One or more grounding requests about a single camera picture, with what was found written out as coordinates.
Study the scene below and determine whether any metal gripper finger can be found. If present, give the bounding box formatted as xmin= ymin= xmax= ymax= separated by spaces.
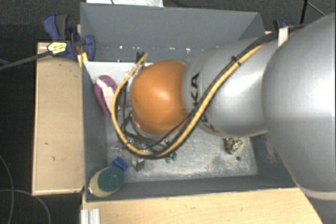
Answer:
xmin=132 ymin=158 xmax=146 ymax=173

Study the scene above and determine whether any green and yellow sponge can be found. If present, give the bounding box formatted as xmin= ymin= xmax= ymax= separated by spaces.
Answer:
xmin=88 ymin=166 xmax=127 ymax=198

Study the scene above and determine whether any blue block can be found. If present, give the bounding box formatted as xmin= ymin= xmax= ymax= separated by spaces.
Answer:
xmin=109 ymin=156 xmax=130 ymax=172

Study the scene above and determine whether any pale wood flat board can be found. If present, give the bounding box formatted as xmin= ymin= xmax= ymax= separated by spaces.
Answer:
xmin=31 ymin=41 xmax=85 ymax=196

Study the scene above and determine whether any grey metal bin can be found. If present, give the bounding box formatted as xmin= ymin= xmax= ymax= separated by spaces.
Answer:
xmin=79 ymin=2 xmax=299 ymax=203

